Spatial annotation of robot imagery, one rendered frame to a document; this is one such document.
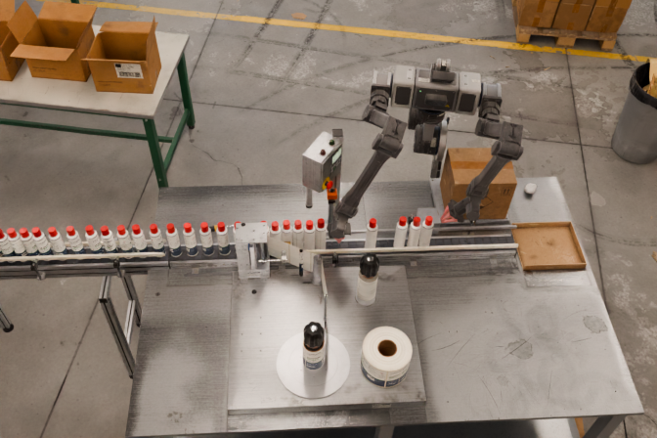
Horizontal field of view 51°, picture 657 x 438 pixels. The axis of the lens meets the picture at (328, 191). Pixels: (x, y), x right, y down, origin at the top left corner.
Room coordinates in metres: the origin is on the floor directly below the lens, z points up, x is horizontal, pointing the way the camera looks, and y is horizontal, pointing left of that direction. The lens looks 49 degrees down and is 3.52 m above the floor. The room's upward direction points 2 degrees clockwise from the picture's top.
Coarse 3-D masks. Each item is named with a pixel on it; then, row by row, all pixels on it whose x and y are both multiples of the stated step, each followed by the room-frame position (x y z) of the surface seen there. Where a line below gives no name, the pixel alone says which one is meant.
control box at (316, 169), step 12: (324, 132) 2.14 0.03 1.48; (312, 144) 2.07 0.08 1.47; (324, 144) 2.07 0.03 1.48; (336, 144) 2.07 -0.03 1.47; (312, 156) 1.99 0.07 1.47; (324, 156) 1.99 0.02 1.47; (312, 168) 1.98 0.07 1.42; (324, 168) 1.97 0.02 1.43; (336, 168) 2.06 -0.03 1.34; (312, 180) 1.98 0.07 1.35; (324, 180) 1.97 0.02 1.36
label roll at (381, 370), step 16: (368, 336) 1.42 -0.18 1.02; (384, 336) 1.43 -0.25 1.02; (400, 336) 1.43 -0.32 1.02; (368, 352) 1.35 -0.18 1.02; (384, 352) 1.41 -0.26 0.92; (400, 352) 1.36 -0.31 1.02; (368, 368) 1.31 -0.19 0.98; (384, 368) 1.29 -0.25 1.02; (400, 368) 1.29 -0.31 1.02; (384, 384) 1.27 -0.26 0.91
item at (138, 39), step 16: (112, 32) 3.41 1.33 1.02; (128, 32) 3.41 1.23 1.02; (144, 32) 3.41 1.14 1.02; (96, 48) 3.30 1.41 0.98; (112, 48) 3.41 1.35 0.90; (128, 48) 3.40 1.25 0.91; (144, 48) 3.40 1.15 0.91; (96, 64) 3.15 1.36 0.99; (112, 64) 3.14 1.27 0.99; (128, 64) 3.14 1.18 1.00; (144, 64) 3.14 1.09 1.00; (160, 64) 3.40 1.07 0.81; (96, 80) 3.14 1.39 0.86; (112, 80) 3.15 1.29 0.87; (128, 80) 3.15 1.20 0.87; (144, 80) 3.14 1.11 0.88
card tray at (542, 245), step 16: (512, 224) 2.18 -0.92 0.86; (528, 224) 2.18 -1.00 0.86; (544, 224) 2.19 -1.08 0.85; (560, 224) 2.20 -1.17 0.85; (528, 240) 2.10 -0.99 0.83; (544, 240) 2.11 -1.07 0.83; (560, 240) 2.11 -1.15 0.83; (576, 240) 2.10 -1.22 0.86; (528, 256) 2.00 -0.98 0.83; (544, 256) 2.00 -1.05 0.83; (560, 256) 2.01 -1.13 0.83; (576, 256) 2.01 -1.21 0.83
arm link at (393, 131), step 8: (368, 112) 2.27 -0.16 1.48; (376, 112) 2.24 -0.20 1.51; (368, 120) 2.27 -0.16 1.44; (376, 120) 2.18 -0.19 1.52; (384, 120) 2.09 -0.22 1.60; (392, 120) 2.01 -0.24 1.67; (400, 120) 2.02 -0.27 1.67; (384, 128) 2.00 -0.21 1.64; (392, 128) 1.99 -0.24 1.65; (400, 128) 2.00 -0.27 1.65; (384, 136) 1.95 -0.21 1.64; (392, 136) 1.97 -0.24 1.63; (400, 136) 1.97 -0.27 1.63; (384, 144) 1.94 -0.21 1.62; (392, 144) 1.94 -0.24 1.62; (400, 144) 1.94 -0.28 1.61
